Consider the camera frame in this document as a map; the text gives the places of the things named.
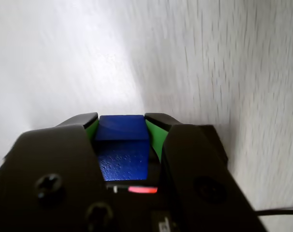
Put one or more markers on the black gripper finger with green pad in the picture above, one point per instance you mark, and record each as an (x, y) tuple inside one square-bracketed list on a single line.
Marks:
[(192, 174), (52, 169)]

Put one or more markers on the red cube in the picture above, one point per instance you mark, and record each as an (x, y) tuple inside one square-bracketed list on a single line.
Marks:
[(142, 189)]

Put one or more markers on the blue cube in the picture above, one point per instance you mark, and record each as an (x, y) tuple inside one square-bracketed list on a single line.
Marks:
[(122, 145)]

